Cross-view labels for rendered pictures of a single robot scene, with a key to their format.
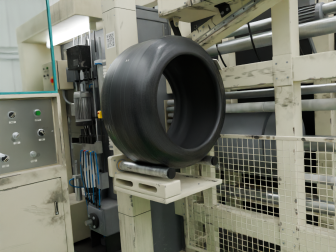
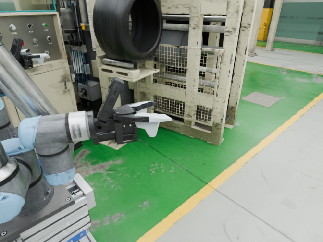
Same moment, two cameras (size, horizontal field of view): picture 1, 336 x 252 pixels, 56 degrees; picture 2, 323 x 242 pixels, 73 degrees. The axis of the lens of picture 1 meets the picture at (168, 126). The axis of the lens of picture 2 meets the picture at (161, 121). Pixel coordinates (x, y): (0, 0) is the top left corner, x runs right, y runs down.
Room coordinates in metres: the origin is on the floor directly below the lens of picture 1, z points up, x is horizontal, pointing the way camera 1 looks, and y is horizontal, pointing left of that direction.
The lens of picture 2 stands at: (-0.44, 0.20, 1.32)
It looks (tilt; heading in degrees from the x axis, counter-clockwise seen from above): 28 degrees down; 347
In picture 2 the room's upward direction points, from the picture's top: straight up
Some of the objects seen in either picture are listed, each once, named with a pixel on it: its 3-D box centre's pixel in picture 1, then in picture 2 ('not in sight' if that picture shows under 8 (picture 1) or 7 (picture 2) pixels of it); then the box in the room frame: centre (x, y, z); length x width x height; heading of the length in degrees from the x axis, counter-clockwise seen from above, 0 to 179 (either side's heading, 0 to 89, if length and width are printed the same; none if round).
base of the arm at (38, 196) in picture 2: not in sight; (26, 187); (0.20, 0.52, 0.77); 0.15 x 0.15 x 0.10
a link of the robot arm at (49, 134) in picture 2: not in sight; (47, 131); (0.07, 0.36, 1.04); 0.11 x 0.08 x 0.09; 93
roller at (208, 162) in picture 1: (187, 157); (140, 56); (1.55, -0.09, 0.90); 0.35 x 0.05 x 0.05; 44
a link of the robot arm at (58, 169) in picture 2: not in sight; (58, 159); (0.09, 0.36, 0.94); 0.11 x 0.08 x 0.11; 3
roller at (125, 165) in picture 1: (144, 168); (118, 63); (1.36, 0.12, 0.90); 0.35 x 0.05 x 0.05; 44
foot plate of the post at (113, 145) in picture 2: not in sight; (116, 139); (1.63, 0.21, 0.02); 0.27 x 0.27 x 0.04; 44
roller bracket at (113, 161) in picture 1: (142, 159); (114, 57); (1.59, 0.14, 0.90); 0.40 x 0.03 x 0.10; 134
